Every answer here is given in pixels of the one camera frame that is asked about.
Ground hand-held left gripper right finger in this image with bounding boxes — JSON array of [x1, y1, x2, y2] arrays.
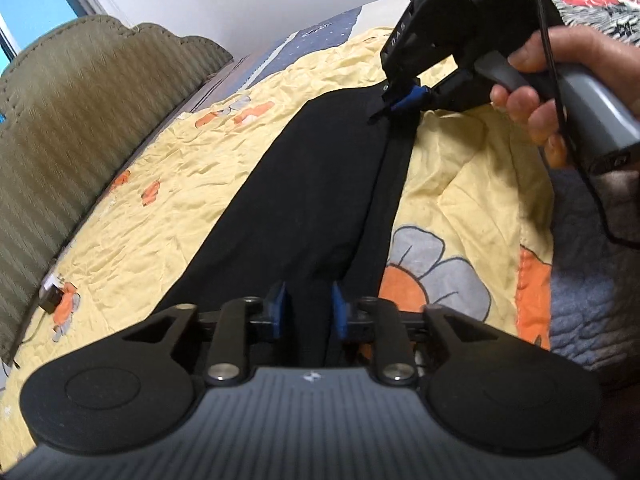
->
[[331, 281, 493, 386]]

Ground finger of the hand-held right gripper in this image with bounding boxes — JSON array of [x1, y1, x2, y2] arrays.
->
[[415, 66, 494, 114], [369, 80, 427, 122]]

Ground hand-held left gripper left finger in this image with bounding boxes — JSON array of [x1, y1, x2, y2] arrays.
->
[[122, 280, 288, 387]]

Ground black pants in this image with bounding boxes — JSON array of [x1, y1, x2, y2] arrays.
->
[[150, 82, 426, 368]]

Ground person's right hand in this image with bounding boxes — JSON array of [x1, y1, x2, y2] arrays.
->
[[490, 25, 640, 171]]

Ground yellow flower printed blanket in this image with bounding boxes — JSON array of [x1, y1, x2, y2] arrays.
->
[[0, 27, 556, 461]]

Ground blue bed sheet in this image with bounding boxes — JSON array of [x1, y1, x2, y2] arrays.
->
[[245, 4, 368, 88]]

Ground red flower printed quilt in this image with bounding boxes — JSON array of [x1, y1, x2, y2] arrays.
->
[[542, 0, 640, 43]]

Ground grey mattress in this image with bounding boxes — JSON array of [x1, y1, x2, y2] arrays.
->
[[165, 55, 251, 121]]

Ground black charger block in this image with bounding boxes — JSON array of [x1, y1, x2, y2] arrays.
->
[[39, 285, 65, 315]]

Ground grey-blue textured blanket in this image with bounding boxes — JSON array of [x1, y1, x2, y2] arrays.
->
[[547, 167, 640, 376]]

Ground olive padded headboard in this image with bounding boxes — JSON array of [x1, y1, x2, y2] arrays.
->
[[0, 14, 236, 366]]

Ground window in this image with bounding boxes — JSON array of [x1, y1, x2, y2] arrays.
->
[[0, 0, 108, 61]]

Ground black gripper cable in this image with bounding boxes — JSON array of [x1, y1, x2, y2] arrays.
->
[[517, 0, 640, 251]]

